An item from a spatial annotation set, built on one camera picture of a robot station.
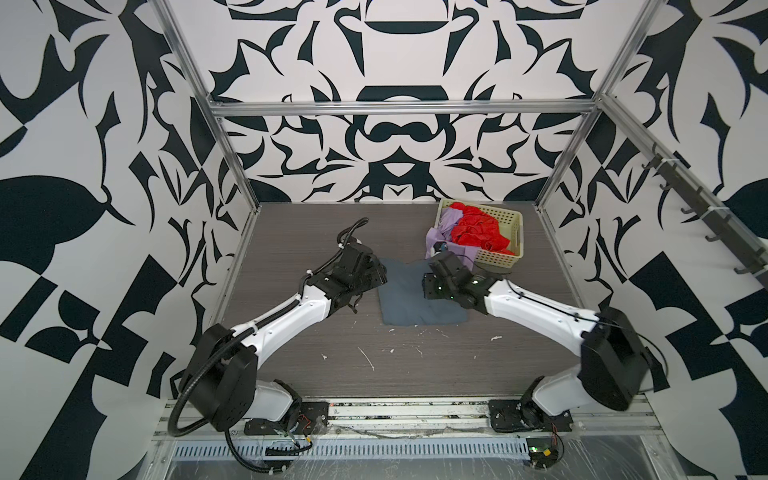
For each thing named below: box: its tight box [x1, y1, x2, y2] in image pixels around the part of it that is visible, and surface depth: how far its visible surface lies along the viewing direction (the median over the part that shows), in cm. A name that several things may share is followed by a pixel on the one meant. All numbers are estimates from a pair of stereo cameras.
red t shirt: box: [450, 202, 516, 256], surface depth 105 cm
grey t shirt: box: [378, 259, 469, 325], surface depth 91 cm
